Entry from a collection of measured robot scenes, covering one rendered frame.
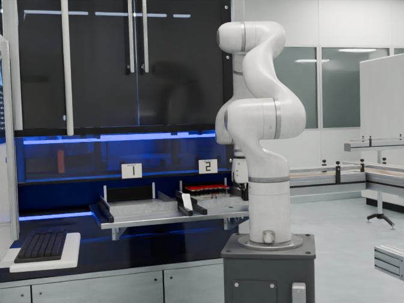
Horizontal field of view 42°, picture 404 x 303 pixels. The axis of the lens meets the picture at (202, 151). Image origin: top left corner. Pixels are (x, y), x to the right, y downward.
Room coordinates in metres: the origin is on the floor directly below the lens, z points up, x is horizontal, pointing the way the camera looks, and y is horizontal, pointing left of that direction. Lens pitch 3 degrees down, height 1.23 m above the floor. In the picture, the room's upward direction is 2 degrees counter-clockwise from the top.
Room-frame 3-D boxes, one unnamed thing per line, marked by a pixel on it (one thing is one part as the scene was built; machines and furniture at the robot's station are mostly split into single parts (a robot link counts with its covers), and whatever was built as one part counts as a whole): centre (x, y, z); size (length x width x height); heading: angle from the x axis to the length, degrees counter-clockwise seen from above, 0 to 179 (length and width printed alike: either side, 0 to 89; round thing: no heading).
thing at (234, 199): (2.26, -0.05, 0.90); 0.34 x 0.26 x 0.04; 17
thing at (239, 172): (2.11, -0.17, 1.03); 0.10 x 0.08 x 0.11; 107
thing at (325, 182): (2.67, -0.49, 0.92); 0.69 x 0.16 x 0.16; 107
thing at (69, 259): (1.81, 0.58, 0.79); 0.45 x 0.28 x 0.03; 11
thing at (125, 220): (2.15, 0.09, 0.87); 0.70 x 0.48 x 0.02; 107
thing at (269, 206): (1.54, -0.19, 0.95); 0.19 x 0.19 x 0.18
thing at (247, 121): (1.54, -0.16, 1.16); 0.19 x 0.12 x 0.24; 92
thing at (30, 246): (1.82, 0.56, 0.82); 0.40 x 0.14 x 0.02; 11
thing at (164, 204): (2.17, 0.27, 0.90); 0.34 x 0.26 x 0.04; 17
